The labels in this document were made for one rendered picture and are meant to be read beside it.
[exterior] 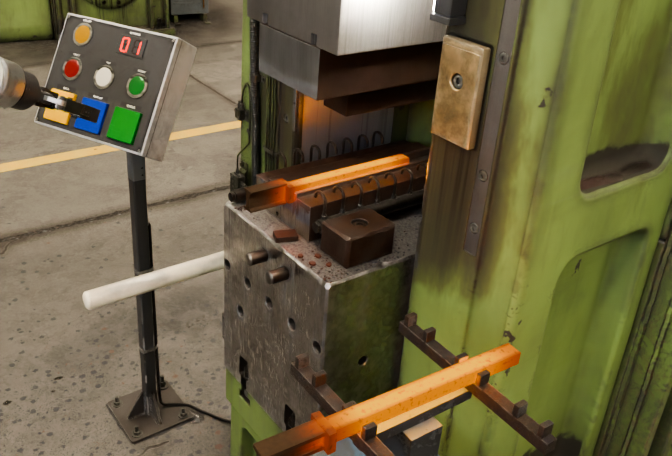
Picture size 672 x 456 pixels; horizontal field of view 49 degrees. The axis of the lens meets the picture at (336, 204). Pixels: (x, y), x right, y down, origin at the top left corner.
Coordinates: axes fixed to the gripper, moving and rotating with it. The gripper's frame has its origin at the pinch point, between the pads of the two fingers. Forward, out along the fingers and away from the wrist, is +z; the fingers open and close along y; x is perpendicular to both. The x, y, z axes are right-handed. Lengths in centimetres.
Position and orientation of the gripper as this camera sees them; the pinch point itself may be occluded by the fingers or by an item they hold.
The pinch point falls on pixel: (84, 112)
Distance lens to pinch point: 166.3
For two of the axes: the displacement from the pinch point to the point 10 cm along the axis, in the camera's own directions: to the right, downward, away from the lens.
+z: 3.8, 1.2, 9.2
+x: 2.9, -9.6, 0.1
